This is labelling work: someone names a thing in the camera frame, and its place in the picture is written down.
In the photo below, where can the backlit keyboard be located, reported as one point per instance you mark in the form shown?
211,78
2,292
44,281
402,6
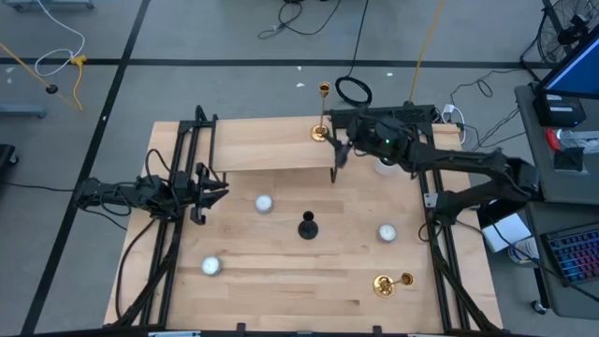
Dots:
578,255

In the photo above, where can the black desk item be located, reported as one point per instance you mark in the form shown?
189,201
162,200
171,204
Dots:
568,159

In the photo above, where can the desk caster wheel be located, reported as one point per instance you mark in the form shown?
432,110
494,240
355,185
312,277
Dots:
539,307

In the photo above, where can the white power adapter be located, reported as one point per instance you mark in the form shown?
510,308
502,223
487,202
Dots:
450,112

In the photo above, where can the small plant in white pot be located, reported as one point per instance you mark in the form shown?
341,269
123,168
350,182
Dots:
384,169

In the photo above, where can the black candlestick holder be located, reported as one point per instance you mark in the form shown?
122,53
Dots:
308,228

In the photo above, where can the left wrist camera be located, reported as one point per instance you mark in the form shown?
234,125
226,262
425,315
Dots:
199,216

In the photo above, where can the black floor fan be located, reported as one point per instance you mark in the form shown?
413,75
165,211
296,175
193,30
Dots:
557,33

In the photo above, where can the black table clamp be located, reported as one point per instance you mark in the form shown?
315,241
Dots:
241,328
376,330

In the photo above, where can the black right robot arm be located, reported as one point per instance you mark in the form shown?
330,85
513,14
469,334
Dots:
486,168

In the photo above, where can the small black computer box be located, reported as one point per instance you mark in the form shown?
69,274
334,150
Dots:
559,110

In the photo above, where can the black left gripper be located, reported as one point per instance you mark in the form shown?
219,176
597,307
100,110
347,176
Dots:
189,192

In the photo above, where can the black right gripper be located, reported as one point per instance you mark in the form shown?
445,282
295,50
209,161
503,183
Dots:
362,136

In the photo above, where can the small black floor puck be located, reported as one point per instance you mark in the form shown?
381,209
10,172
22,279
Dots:
51,89

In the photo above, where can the grey cart base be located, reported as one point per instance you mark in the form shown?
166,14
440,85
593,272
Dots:
51,4

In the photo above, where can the grey floor stand base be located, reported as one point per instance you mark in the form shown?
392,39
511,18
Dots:
21,110

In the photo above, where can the raised wooden shelf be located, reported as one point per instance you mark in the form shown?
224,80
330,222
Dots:
271,145

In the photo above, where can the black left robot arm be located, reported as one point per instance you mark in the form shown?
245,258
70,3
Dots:
121,193

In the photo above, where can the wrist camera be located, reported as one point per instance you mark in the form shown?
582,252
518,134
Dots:
199,216
386,140

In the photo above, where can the grey desk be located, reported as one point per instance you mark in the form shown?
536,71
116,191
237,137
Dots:
538,164

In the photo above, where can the white box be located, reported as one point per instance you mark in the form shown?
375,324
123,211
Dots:
507,231

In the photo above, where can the computer monitor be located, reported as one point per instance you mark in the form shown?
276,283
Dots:
578,70

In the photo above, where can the tall gold candlestick holder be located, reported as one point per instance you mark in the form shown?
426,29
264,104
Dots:
321,132
384,285

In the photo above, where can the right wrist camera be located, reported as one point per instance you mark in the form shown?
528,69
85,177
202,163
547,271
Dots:
386,140

